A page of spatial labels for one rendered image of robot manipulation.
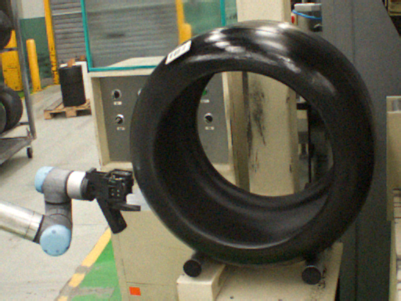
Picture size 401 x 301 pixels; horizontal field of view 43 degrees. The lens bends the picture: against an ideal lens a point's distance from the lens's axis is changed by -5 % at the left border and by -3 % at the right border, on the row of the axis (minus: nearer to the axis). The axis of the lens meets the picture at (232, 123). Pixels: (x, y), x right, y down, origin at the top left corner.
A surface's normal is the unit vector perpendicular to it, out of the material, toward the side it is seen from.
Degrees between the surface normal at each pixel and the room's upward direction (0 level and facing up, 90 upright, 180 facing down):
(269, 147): 90
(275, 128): 90
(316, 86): 83
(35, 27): 90
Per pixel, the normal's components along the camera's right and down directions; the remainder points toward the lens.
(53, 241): 0.26, 0.22
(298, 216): -0.46, -0.61
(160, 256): -0.26, 0.26
